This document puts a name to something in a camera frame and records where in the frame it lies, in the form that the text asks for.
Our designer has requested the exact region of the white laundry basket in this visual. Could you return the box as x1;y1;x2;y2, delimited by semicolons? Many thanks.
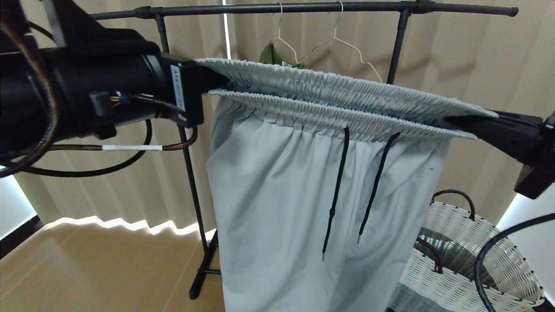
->
385;189;545;312

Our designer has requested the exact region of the beige curtain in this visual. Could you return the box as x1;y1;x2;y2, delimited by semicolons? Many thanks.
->
0;0;555;237

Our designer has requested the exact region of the pale grey garment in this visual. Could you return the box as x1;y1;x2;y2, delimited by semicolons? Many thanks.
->
195;58;499;312

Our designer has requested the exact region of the green sleeveless shirt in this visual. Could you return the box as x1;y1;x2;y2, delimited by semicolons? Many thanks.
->
259;42;307;69

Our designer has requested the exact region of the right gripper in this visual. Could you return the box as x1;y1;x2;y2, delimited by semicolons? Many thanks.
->
514;110;555;200

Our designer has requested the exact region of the black clothes rack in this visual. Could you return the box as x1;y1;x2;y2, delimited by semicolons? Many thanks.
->
89;0;519;300

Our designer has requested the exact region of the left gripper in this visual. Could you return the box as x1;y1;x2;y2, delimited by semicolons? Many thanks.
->
143;53;228;129

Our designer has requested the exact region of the pink clothes hanger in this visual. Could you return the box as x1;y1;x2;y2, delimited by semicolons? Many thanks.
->
272;2;300;65
299;1;384;84

